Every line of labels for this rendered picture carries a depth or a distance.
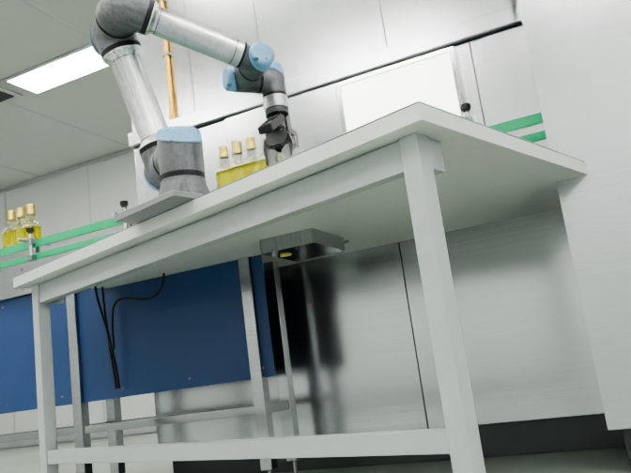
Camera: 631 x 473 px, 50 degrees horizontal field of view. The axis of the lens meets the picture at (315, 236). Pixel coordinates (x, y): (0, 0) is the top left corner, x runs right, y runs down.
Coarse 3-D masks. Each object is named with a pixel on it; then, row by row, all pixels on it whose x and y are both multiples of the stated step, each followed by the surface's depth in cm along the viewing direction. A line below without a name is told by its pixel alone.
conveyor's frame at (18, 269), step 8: (544, 144) 191; (56, 256) 253; (24, 264) 259; (32, 264) 258; (40, 264) 256; (0, 272) 264; (8, 272) 262; (16, 272) 261; (0, 280) 264; (8, 280) 262; (0, 288) 263; (8, 288) 261; (16, 288) 260; (24, 288) 258; (0, 296) 263; (8, 296) 261; (16, 296) 259; (24, 296) 261
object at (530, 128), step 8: (512, 120) 198; (520, 120) 197; (528, 120) 196; (536, 120) 195; (496, 128) 200; (504, 128) 199; (512, 128) 198; (520, 128) 197; (528, 128) 196; (536, 128) 195; (544, 128) 194; (520, 136) 196; (528, 136) 195; (536, 136) 194; (544, 136) 193
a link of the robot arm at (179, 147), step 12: (168, 132) 173; (180, 132) 173; (192, 132) 175; (168, 144) 173; (180, 144) 173; (192, 144) 174; (156, 156) 178; (168, 156) 172; (180, 156) 172; (192, 156) 173; (156, 168) 181; (168, 168) 172; (180, 168) 171; (192, 168) 173; (204, 168) 177
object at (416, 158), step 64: (320, 192) 136; (128, 256) 182; (448, 256) 119; (448, 320) 114; (448, 384) 113; (128, 448) 177; (192, 448) 159; (256, 448) 144; (320, 448) 132; (384, 448) 122; (448, 448) 113
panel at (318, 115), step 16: (448, 48) 226; (400, 64) 233; (352, 80) 240; (304, 96) 248; (320, 96) 245; (336, 96) 242; (256, 112) 256; (288, 112) 250; (304, 112) 247; (320, 112) 244; (336, 112) 241; (240, 128) 258; (256, 128) 255; (304, 128) 246; (320, 128) 243; (336, 128) 240; (256, 144) 254; (304, 144) 245
